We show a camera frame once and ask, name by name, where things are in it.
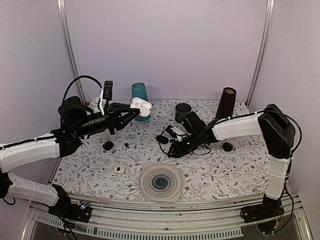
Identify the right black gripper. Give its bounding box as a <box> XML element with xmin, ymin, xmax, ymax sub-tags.
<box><xmin>167</xmin><ymin>131</ymin><xmax>201</xmax><ymax>158</ymax></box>

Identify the aluminium front rail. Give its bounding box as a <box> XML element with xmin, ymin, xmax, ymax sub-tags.
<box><xmin>21</xmin><ymin>194</ymin><xmax>316</xmax><ymax>240</ymax></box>

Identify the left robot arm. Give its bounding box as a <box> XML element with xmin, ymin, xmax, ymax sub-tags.
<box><xmin>0</xmin><ymin>96</ymin><xmax>141</xmax><ymax>223</ymax></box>

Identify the left aluminium frame post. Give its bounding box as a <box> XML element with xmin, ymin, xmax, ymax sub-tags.
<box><xmin>56</xmin><ymin>0</ymin><xmax>87</xmax><ymax>108</ymax></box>

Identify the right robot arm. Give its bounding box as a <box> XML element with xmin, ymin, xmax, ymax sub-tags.
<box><xmin>167</xmin><ymin>104</ymin><xmax>296</xmax><ymax>223</ymax></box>

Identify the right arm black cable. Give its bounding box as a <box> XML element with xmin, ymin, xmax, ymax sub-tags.
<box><xmin>159</xmin><ymin>111</ymin><xmax>302</xmax><ymax>157</ymax></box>

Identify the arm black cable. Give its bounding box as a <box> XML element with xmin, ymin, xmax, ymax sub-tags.
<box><xmin>159</xmin><ymin>111</ymin><xmax>302</xmax><ymax>157</ymax></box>
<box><xmin>62</xmin><ymin>74</ymin><xmax>103</xmax><ymax>103</ymax></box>

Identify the floral patterned table mat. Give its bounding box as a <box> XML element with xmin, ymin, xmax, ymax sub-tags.
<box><xmin>53</xmin><ymin>99</ymin><xmax>270</xmax><ymax>202</ymax></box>

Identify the spiral patterned ceramic plate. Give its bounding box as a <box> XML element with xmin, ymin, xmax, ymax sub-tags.
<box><xmin>138</xmin><ymin>163</ymin><xmax>185</xmax><ymax>203</ymax></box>

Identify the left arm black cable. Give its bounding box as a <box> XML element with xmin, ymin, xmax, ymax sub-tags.
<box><xmin>62</xmin><ymin>74</ymin><xmax>103</xmax><ymax>103</ymax></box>

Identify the dark grey mug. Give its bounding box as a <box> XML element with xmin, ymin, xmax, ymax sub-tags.
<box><xmin>175</xmin><ymin>102</ymin><xmax>192</xmax><ymax>123</ymax></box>

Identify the black oval earbud case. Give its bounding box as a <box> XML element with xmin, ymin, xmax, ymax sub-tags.
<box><xmin>156</xmin><ymin>135</ymin><xmax>169</xmax><ymax>144</ymax></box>

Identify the small black earbud case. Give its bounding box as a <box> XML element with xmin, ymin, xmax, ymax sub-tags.
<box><xmin>102</xmin><ymin>141</ymin><xmax>114</xmax><ymax>151</ymax></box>

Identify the right aluminium frame post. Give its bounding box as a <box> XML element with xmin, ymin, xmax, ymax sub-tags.
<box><xmin>245</xmin><ymin>0</ymin><xmax>275</xmax><ymax>108</ymax></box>

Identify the white oval earbud case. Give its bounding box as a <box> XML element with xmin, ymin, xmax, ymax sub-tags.
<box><xmin>130</xmin><ymin>97</ymin><xmax>152</xmax><ymax>118</ymax></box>

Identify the white ribbed vase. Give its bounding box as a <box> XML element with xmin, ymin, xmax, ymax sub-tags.
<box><xmin>90</xmin><ymin>97</ymin><xmax>116</xmax><ymax>142</ymax></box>

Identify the aluminium frame post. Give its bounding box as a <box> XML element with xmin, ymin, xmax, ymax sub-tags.
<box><xmin>56</xmin><ymin>0</ymin><xmax>87</xmax><ymax>108</ymax></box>
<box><xmin>245</xmin><ymin>0</ymin><xmax>275</xmax><ymax>108</ymax></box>

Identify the white case near plate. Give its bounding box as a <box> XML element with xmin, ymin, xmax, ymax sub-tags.
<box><xmin>113</xmin><ymin>165</ymin><xmax>126</xmax><ymax>175</ymax></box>

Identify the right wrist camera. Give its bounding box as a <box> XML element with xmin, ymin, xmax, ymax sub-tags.
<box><xmin>165</xmin><ymin>125</ymin><xmax>188</xmax><ymax>142</ymax></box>

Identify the black gold-trimmed earbud case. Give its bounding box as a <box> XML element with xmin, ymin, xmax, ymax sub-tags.
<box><xmin>222</xmin><ymin>142</ymin><xmax>234</xmax><ymax>152</ymax></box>

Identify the teal tapered vase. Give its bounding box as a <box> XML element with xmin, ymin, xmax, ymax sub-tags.
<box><xmin>131</xmin><ymin>82</ymin><xmax>152</xmax><ymax>122</ymax></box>

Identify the black tapered vase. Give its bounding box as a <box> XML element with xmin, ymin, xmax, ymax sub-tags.
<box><xmin>215</xmin><ymin>87</ymin><xmax>237</xmax><ymax>120</ymax></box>

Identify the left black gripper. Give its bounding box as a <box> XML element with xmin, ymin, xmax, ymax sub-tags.
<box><xmin>73</xmin><ymin>102</ymin><xmax>140</xmax><ymax>137</ymax></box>

